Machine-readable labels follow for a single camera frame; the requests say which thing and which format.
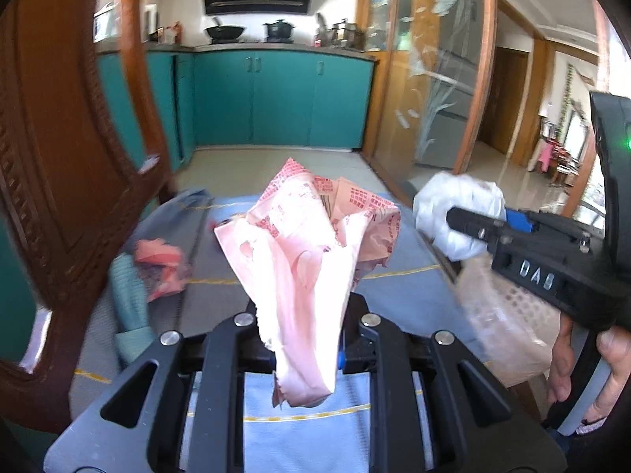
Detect white tissue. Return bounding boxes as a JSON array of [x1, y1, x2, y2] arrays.
[[413, 172, 506, 262]]

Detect white mesh trash basket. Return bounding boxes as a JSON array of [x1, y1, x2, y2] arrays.
[[456, 254, 560, 387]]

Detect pink plastic bag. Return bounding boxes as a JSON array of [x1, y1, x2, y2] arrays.
[[214, 159, 401, 407]]

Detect pink paper ball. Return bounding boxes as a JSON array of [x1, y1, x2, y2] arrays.
[[133, 238, 192, 302]]

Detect light blue cleaning cloth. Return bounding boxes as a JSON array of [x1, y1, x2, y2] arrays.
[[108, 253, 155, 365]]

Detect teal kitchen cabinets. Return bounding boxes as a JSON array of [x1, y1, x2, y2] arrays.
[[0, 48, 379, 371]]

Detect person's right hand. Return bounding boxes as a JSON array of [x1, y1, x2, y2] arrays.
[[545, 314, 631, 424]]

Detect blue table cloth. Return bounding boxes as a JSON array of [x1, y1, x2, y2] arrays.
[[68, 189, 490, 473]]

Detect glass sliding door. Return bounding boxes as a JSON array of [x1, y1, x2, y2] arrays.
[[356, 0, 497, 202]]

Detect steel pot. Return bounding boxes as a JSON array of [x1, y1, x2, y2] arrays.
[[329, 19, 365, 50]]

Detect dark cooking pot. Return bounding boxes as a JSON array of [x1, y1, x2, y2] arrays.
[[264, 19, 294, 44]]

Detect brown wooden chair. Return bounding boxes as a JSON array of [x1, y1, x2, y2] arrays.
[[1, 0, 171, 434]]

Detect black wok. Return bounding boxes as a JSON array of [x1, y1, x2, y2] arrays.
[[205, 16, 245, 44]]

